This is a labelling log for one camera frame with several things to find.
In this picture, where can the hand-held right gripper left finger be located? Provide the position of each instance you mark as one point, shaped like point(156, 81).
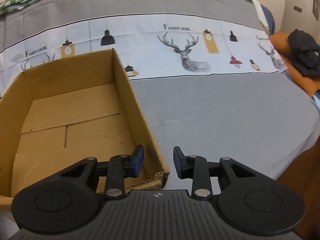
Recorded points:
point(138, 161)

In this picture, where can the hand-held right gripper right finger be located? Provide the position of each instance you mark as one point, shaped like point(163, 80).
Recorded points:
point(178, 162)

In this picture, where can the brown cardboard box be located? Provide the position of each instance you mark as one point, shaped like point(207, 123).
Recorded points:
point(75, 110)

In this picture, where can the orange pillow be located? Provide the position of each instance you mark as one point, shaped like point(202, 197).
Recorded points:
point(300, 80)

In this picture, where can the dark crumpled cloth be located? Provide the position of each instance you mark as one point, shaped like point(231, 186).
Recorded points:
point(303, 50)

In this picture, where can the blue pillow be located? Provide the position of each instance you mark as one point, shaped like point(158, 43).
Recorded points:
point(270, 20)

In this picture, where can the wall switch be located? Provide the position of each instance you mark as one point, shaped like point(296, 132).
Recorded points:
point(297, 9)

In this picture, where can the wall picture frame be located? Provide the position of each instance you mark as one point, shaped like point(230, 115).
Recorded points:
point(315, 6)

